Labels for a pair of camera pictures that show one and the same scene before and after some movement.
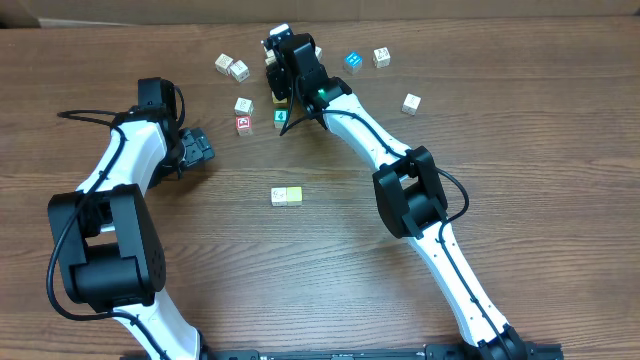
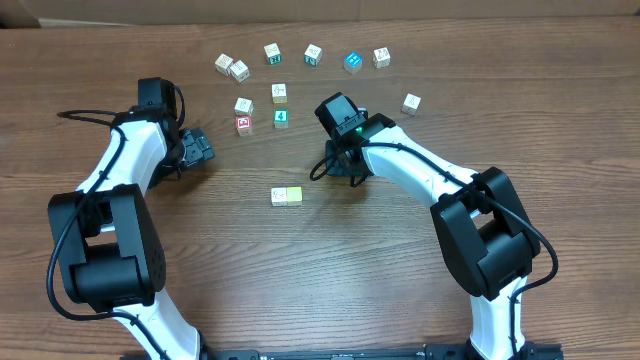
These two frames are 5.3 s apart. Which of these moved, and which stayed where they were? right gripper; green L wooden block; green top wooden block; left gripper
Moved: right gripper
Stayed: left gripper; green L wooden block; green top wooden block
